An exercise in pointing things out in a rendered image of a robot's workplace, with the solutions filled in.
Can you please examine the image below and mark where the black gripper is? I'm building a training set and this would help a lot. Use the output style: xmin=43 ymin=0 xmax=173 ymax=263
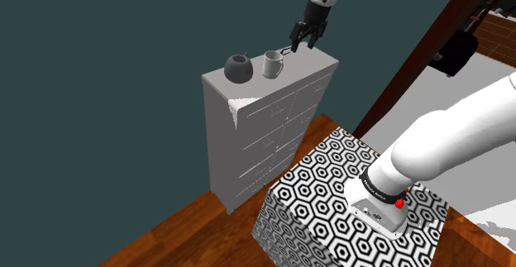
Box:
xmin=289 ymin=0 xmax=332 ymax=54

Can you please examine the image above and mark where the white mug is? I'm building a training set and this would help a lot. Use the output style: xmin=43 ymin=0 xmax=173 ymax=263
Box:
xmin=261 ymin=50 xmax=284 ymax=80

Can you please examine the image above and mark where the dark grey round vase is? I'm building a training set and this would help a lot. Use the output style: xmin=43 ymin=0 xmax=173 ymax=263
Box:
xmin=223 ymin=52 xmax=255 ymax=85

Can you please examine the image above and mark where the grey chest of drawers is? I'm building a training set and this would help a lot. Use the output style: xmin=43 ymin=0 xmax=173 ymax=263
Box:
xmin=201 ymin=46 xmax=340 ymax=216

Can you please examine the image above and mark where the black rounded bag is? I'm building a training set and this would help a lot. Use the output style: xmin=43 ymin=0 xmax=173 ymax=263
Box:
xmin=428 ymin=29 xmax=480 ymax=79

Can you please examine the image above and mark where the black white patterned robot stand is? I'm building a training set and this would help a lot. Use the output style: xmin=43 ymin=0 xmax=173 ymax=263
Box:
xmin=251 ymin=126 xmax=451 ymax=267

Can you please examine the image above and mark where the dark brown wooden post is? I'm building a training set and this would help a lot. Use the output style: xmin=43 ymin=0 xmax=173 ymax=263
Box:
xmin=351 ymin=0 xmax=498 ymax=139

